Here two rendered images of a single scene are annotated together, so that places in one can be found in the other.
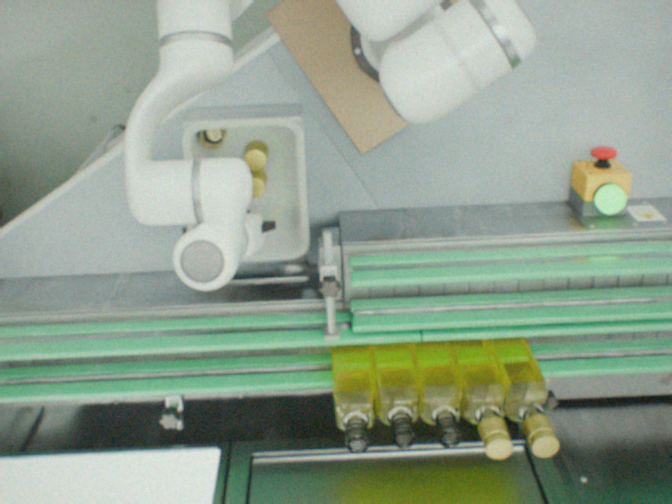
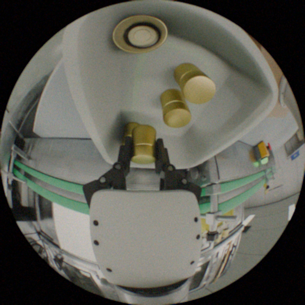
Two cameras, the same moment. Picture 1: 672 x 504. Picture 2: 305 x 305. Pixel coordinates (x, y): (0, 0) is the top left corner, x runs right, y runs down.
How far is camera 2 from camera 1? 1.05 m
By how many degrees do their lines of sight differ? 40
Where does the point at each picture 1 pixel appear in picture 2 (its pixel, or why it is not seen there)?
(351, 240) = (223, 176)
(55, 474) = (76, 215)
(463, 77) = not seen: outside the picture
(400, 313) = not seen: hidden behind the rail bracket
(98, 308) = (62, 176)
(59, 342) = (55, 194)
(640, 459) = not seen: hidden behind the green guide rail
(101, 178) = (48, 95)
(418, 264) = (236, 190)
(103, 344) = (70, 204)
